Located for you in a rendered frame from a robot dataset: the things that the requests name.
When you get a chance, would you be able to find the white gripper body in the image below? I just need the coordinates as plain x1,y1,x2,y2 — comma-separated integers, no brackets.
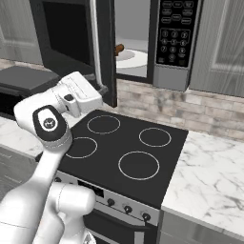
58,71,105,116

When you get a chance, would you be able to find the brown chicken drumstick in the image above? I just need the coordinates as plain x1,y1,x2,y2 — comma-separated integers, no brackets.
114,43,125,57

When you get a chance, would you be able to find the white microwave turntable plate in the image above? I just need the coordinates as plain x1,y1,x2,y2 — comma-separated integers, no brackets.
115,49,149,70

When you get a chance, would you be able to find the black microwave door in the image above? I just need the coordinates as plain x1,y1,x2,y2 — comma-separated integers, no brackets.
29,0,119,108

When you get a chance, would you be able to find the black and silver microwave oven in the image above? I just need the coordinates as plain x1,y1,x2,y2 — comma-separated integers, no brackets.
113,0,204,92

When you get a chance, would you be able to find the dark grey boxy appliance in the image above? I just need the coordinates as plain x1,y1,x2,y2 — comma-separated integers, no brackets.
0,65,62,121

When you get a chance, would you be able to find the black hob stove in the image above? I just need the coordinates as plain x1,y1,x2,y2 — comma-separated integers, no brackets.
35,109,191,244

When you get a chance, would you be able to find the grey drawer front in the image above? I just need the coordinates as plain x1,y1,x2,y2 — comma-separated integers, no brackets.
0,146,40,202

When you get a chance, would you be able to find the black oven door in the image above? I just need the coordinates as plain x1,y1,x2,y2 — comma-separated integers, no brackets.
81,209,158,244

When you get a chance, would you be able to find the grey base cupboard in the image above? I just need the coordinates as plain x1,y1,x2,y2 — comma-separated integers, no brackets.
157,209,244,244

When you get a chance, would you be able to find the silver microwave door handle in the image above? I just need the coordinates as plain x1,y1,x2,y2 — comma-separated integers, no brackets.
89,0,104,89

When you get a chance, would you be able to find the grey wall cupboard door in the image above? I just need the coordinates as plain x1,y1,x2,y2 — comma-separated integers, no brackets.
0,0,44,66
188,0,244,98

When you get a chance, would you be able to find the black oven door handle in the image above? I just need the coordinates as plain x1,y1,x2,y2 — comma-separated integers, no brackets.
91,209,151,233

